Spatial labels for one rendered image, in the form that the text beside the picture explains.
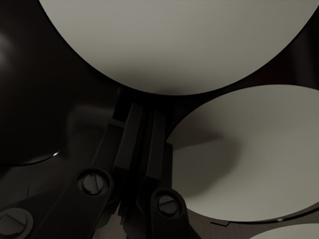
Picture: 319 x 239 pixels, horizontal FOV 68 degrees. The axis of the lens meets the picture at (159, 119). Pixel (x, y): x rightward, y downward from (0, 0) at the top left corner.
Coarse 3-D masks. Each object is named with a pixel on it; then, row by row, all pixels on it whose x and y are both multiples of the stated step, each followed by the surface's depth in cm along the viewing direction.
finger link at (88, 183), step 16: (80, 176) 7; (96, 176) 7; (112, 176) 7; (64, 192) 6; (80, 192) 6; (96, 192) 7; (64, 208) 6; (80, 208) 6; (96, 208) 6; (48, 224) 6; (64, 224) 6; (80, 224) 6; (96, 224) 6
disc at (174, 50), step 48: (48, 0) 8; (96, 0) 8; (144, 0) 8; (192, 0) 8; (240, 0) 8; (288, 0) 8; (96, 48) 9; (144, 48) 9; (192, 48) 9; (240, 48) 9
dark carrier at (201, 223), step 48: (0, 0) 9; (0, 48) 10; (48, 48) 10; (288, 48) 9; (0, 96) 11; (48, 96) 11; (96, 96) 11; (144, 96) 10; (192, 96) 10; (0, 144) 13; (48, 144) 13; (96, 144) 12; (0, 192) 15
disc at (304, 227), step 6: (282, 228) 16; (288, 228) 16; (294, 228) 16; (300, 228) 16; (306, 228) 15; (312, 228) 15; (318, 228) 15; (258, 234) 16; (264, 234) 16; (270, 234) 16; (276, 234) 16; (282, 234) 16; (288, 234) 16; (294, 234) 16; (300, 234) 16; (306, 234) 16; (312, 234) 16; (318, 234) 16
